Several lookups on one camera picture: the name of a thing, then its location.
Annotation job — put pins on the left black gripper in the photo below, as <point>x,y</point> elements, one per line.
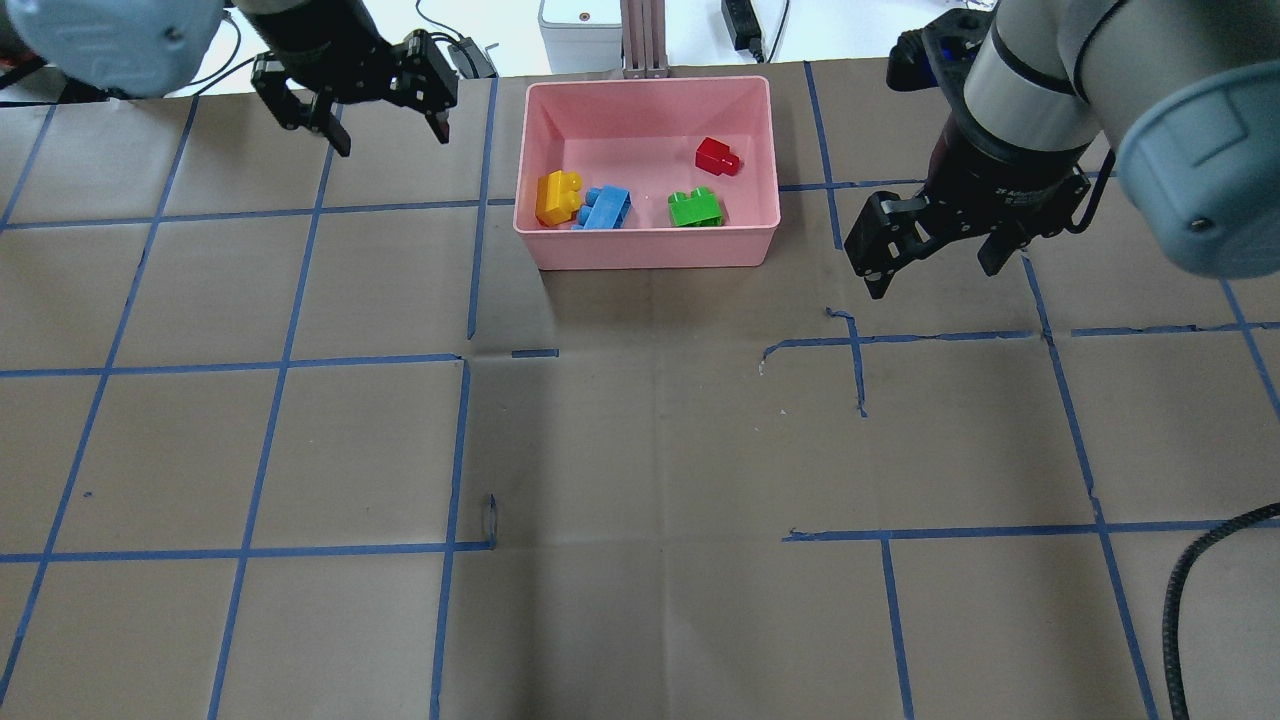
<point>318,45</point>

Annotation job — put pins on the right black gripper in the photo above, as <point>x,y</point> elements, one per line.
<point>1003,172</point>

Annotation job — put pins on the yellow toy block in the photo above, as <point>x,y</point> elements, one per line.
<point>558,197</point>

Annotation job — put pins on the green toy block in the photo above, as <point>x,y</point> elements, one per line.
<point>700,207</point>

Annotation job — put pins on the red toy block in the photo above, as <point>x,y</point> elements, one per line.
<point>716,157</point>

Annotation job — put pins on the blue toy block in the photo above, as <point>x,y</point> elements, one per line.
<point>605,208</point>

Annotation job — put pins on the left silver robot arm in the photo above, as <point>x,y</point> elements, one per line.
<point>133,48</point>

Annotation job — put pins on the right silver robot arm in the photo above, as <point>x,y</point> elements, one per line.
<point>1049,99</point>

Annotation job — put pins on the white square box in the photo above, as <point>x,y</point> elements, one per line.
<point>581,36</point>

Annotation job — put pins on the pink plastic box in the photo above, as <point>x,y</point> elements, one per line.
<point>641,134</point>

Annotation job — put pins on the black power adapter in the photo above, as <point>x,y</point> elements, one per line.
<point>743,26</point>

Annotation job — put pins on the brown paper table cover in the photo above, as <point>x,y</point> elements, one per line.
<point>289,436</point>

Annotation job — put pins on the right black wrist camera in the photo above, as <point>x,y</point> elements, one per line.
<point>940,55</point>

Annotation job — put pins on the aluminium frame post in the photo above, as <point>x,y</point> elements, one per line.
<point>644,39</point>

